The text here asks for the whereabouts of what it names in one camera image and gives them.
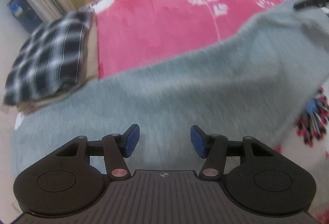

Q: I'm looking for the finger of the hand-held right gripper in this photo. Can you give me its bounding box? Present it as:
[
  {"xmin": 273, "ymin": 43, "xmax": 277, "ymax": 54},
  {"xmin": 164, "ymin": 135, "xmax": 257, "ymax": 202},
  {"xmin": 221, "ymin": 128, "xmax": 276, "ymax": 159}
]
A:
[{"xmin": 294, "ymin": 0, "xmax": 329, "ymax": 10}]

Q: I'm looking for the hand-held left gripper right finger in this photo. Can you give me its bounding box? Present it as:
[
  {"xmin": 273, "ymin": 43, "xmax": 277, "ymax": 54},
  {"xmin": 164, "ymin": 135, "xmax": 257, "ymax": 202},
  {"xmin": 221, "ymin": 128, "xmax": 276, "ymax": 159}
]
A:
[{"xmin": 190, "ymin": 125, "xmax": 275, "ymax": 181}]

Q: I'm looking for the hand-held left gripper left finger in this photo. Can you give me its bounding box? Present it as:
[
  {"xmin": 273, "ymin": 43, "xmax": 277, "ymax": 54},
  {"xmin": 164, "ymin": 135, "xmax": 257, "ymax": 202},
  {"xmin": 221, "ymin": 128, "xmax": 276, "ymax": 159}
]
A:
[{"xmin": 55, "ymin": 124, "xmax": 140, "ymax": 179}]

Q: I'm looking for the grey fleece towel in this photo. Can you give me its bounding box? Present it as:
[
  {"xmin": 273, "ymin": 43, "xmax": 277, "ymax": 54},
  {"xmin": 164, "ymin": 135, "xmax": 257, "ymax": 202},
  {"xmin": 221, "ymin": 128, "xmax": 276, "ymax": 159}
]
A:
[{"xmin": 10, "ymin": 0, "xmax": 329, "ymax": 176}]

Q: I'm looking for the beige folded garment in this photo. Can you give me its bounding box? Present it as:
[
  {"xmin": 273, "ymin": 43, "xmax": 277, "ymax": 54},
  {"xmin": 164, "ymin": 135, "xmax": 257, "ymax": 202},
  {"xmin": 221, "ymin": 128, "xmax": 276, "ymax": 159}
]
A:
[{"xmin": 15, "ymin": 21, "xmax": 99, "ymax": 114}]

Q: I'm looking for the black white plaid shirt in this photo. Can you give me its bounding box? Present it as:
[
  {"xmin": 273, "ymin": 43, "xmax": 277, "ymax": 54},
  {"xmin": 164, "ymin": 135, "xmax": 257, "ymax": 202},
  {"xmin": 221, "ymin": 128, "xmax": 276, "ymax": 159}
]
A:
[{"xmin": 2, "ymin": 9, "xmax": 95, "ymax": 106}]

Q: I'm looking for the pink floral blanket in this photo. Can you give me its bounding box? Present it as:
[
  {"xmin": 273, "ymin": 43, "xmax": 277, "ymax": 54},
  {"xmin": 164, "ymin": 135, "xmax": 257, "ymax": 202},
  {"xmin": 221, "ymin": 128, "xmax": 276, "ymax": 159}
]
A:
[{"xmin": 14, "ymin": 0, "xmax": 329, "ymax": 224}]

